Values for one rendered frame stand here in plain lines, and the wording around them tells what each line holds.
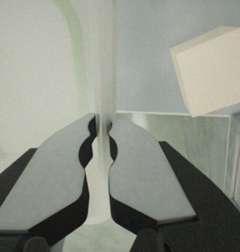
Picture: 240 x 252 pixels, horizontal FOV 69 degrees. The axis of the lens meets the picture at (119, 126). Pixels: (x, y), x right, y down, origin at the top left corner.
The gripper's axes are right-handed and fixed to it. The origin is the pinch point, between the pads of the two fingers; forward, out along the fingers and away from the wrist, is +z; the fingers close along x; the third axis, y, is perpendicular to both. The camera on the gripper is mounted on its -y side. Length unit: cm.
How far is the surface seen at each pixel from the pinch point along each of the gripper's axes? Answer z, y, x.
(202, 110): 25.7, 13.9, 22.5
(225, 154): 32, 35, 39
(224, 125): 34, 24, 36
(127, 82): 35.2, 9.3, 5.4
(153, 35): 34.6, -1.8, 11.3
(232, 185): 27, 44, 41
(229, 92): 25.1, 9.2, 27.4
